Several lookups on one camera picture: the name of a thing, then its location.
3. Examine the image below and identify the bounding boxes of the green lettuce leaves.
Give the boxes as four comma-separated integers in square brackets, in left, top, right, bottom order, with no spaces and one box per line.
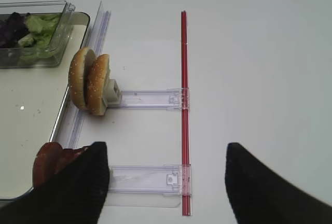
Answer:
[18,13,60,66]

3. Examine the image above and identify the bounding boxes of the clear plastic salad container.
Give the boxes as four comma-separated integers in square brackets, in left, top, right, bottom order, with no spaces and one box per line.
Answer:
[1,1,75,69]

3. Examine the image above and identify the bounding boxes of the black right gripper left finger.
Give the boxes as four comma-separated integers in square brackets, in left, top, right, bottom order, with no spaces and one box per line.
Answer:
[1,142,109,223]

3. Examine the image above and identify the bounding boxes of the clear pusher track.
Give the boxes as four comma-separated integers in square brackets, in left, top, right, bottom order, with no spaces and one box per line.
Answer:
[105,79,189,110]
[105,165,192,208]

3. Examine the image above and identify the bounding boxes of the front sesame bun top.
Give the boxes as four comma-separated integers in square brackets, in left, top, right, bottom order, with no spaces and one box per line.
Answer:
[68,47,96,110]

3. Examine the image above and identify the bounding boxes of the white metal tray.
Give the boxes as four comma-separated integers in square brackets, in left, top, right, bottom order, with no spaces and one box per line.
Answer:
[1,12,90,203]

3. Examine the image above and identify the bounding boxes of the purple cabbage leaves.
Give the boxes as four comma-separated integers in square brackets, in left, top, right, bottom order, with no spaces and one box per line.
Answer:
[1,12,30,48]

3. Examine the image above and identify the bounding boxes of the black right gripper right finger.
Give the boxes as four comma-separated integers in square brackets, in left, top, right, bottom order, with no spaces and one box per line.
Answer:
[225,143,331,223]

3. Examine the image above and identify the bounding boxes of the right lower clear pusher track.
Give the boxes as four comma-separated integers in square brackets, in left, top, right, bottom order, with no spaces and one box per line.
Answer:
[105,165,192,208]

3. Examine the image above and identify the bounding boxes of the sesame bun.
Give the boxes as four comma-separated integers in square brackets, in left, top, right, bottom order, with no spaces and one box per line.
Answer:
[68,47,96,110]
[87,54,110,116]

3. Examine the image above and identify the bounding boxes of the right red rail strip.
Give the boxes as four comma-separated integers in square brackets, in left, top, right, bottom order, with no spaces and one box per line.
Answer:
[181,11,191,216]

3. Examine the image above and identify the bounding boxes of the rear sesame bun top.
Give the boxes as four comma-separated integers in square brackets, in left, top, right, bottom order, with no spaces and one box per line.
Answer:
[87,54,110,116]

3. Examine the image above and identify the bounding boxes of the rear red meat patties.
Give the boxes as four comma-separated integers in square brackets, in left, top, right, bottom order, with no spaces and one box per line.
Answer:
[54,146,89,174]

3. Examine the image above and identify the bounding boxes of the right upper clear pusher track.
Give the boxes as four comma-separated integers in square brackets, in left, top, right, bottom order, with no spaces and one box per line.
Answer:
[105,79,189,110]

